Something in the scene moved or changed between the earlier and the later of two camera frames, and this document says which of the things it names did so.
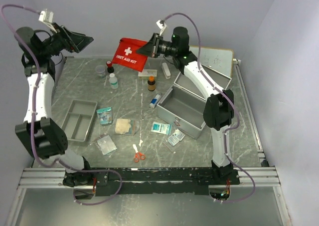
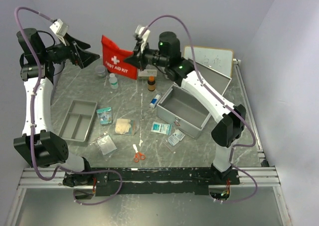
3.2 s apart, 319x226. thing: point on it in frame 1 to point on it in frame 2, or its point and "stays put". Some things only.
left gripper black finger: [79, 41] to [84, 58]
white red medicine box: [145, 74] stays put
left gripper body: [61, 39] to [71, 51]
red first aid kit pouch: [126, 56] to [113, 58]
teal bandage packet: [105, 115] stays put
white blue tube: [154, 101] stays put
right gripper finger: [149, 49] to [133, 60]
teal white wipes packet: [161, 128] stays put
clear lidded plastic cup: [100, 70] stays put
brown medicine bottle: [151, 83] stays put
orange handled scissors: [138, 155] stays put
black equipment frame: [117, 181] stays put
